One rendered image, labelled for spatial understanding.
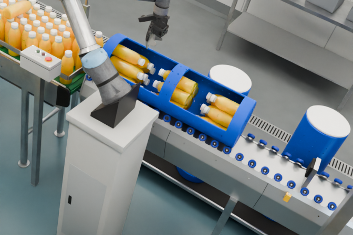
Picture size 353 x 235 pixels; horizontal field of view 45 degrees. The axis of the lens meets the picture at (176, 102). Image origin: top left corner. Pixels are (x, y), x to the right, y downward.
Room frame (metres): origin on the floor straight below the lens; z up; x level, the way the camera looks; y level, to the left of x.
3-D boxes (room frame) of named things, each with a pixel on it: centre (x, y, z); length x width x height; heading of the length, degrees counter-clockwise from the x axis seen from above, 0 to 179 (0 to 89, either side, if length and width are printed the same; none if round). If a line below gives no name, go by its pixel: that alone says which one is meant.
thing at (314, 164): (1.68, -0.78, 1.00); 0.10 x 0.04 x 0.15; 164
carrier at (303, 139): (2.16, -0.92, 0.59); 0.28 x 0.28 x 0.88
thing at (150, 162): (2.29, -0.45, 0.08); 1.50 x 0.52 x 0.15; 72
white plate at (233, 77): (2.28, -0.28, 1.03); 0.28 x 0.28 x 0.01
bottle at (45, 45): (2.01, 0.83, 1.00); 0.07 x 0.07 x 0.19
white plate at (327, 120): (2.16, -0.92, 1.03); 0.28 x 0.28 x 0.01
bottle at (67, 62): (1.92, 0.66, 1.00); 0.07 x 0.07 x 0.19
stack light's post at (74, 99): (2.50, 0.77, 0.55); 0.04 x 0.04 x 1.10; 74
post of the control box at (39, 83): (1.82, 0.77, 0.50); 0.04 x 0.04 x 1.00; 74
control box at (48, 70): (1.82, 0.77, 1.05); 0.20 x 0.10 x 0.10; 74
